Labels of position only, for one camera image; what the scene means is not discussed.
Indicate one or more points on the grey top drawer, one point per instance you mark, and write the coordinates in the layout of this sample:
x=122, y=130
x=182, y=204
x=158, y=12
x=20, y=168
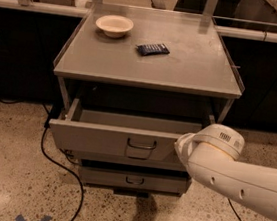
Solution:
x=113, y=134

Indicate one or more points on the grey drawer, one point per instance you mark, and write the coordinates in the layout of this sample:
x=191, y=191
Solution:
x=136, y=178
x=113, y=134

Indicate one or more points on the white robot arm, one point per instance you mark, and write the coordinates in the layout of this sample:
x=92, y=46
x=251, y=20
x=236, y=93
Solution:
x=210, y=156

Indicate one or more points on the grey lower drawer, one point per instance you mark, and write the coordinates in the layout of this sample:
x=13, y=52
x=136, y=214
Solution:
x=136, y=178

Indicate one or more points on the dark blue snack packet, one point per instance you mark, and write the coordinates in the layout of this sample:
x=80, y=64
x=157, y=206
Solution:
x=152, y=49

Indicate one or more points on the grey cabinet table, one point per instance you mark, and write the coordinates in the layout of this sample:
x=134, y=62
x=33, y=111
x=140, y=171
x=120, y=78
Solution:
x=197, y=63

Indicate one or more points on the black power adapter left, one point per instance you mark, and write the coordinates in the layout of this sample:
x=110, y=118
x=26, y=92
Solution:
x=53, y=114

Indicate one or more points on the white bowl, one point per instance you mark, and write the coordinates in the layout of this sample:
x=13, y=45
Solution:
x=114, y=26

